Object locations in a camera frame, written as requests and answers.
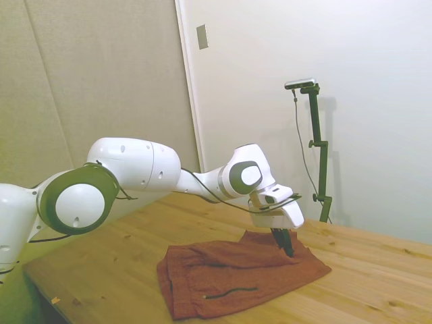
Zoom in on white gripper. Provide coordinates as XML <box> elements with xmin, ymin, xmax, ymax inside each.
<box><xmin>248</xmin><ymin>197</ymin><xmax>305</xmax><ymax>259</ymax></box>

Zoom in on rust orange shorts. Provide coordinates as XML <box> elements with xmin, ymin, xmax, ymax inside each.
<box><xmin>156</xmin><ymin>229</ymin><xmax>332</xmax><ymax>321</ymax></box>

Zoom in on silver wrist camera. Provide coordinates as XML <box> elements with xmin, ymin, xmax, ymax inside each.
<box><xmin>250</xmin><ymin>196</ymin><xmax>301</xmax><ymax>217</ymax></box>

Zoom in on dark shorts drawstring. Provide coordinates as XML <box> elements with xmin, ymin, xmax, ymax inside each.
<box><xmin>187</xmin><ymin>262</ymin><xmax>259</xmax><ymax>300</ymax></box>

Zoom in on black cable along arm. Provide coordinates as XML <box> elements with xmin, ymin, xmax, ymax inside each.
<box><xmin>26</xmin><ymin>161</ymin><xmax>302</xmax><ymax>244</ymax></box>

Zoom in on dark green camera stand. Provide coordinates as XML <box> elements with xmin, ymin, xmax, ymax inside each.
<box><xmin>299</xmin><ymin>84</ymin><xmax>333</xmax><ymax>223</ymax></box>

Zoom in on silver camera on stand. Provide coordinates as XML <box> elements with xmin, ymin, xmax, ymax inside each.
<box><xmin>284</xmin><ymin>76</ymin><xmax>318</xmax><ymax>91</ymax></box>

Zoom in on white door frame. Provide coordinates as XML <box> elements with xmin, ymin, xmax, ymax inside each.
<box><xmin>173</xmin><ymin>0</ymin><xmax>207</xmax><ymax>173</ymax></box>

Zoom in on grey wall plate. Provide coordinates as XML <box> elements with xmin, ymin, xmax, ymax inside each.
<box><xmin>196</xmin><ymin>24</ymin><xmax>209</xmax><ymax>51</ymax></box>

